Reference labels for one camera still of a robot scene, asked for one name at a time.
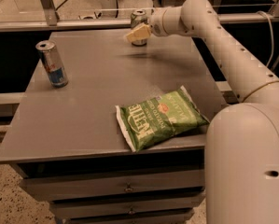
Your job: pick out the grey drawer cabinet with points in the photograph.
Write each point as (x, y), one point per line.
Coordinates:
(74, 131)

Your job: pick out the top grey drawer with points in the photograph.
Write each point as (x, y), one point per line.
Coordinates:
(86, 186)

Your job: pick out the green white 7up can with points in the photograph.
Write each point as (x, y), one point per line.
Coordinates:
(138, 16)

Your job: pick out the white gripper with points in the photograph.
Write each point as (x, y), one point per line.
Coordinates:
(158, 23)

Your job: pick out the middle grey drawer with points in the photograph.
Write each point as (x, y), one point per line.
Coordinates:
(128, 205)

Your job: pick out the green Kettle chips bag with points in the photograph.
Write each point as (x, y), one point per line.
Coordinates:
(155, 120)

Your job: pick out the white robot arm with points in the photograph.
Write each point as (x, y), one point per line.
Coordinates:
(242, 141)

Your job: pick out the blue silver Red Bull can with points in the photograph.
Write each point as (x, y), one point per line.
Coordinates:
(52, 63)

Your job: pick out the metal railing frame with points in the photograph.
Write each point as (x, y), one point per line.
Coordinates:
(33, 15)

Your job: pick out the grey drawer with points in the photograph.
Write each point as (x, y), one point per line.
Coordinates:
(86, 186)
(128, 205)

